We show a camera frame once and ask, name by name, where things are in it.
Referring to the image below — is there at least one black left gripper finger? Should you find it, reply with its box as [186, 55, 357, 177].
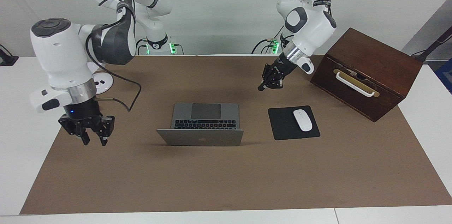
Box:
[270, 72, 285, 89]
[257, 63, 274, 92]

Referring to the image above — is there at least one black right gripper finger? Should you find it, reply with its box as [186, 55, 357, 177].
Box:
[58, 117, 90, 146]
[93, 116, 115, 146]

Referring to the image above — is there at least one silver grey laptop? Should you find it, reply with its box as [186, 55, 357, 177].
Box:
[156, 103, 244, 146]

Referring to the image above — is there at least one white desk lamp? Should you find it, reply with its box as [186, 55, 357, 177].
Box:
[87, 62, 114, 95]

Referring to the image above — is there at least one black mouse pad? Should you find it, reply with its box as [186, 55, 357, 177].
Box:
[268, 105, 321, 140]

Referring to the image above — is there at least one white computer mouse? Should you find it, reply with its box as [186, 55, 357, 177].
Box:
[293, 109, 313, 132]

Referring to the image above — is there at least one dark brown wooden box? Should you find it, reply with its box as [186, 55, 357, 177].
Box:
[310, 28, 423, 122]

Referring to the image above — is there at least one brown table mat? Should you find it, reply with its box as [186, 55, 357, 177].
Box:
[19, 55, 452, 215]

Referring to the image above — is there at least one black stand pole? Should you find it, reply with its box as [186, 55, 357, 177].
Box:
[411, 26, 452, 63]

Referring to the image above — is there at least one blue crate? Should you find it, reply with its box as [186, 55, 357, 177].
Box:
[435, 58, 452, 95]

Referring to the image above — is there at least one black base cable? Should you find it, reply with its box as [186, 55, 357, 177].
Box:
[134, 38, 147, 56]
[251, 23, 284, 54]

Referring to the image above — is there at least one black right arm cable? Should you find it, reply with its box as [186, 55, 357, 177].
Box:
[85, 0, 142, 113]

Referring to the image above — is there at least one white box handle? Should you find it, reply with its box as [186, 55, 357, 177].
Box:
[335, 72, 375, 97]

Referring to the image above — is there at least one black clamp mount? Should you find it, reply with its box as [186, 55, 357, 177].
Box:
[0, 45, 19, 66]

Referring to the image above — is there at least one brass handle plate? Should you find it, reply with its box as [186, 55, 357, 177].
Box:
[333, 68, 380, 98]

